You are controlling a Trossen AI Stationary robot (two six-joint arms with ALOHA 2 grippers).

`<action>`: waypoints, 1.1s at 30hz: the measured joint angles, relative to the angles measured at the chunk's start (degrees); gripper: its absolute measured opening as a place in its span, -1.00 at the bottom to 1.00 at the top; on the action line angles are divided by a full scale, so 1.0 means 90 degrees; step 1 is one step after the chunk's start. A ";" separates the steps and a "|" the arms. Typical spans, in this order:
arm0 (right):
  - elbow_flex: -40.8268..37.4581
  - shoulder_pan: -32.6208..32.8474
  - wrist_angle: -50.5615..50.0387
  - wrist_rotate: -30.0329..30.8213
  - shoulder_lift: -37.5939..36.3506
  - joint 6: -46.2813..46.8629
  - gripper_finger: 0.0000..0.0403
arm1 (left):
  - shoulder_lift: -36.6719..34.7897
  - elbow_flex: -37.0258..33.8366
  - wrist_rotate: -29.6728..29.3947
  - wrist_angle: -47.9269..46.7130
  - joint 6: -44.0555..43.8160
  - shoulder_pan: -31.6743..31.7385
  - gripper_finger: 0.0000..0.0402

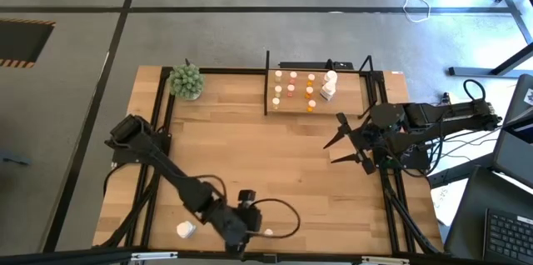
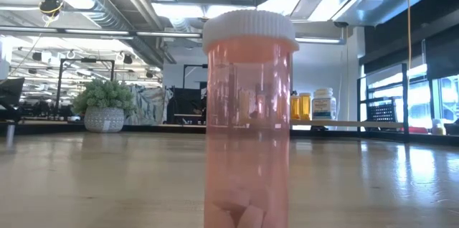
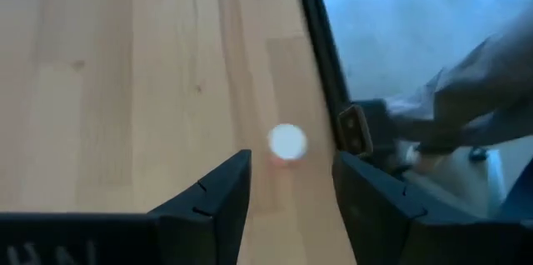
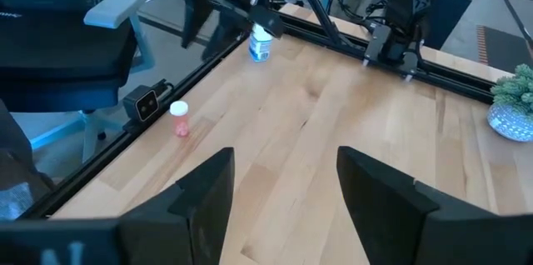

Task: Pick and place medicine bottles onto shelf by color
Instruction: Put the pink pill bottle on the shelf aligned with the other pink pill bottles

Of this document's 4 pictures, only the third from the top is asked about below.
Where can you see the small pink pill bottle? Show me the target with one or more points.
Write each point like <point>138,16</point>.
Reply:
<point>287,142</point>

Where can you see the person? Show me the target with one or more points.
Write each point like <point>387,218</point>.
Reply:
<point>479,90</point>

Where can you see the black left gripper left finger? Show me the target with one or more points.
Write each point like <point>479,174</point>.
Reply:
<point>216,215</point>

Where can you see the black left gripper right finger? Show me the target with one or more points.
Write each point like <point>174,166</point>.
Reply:
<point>370,215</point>

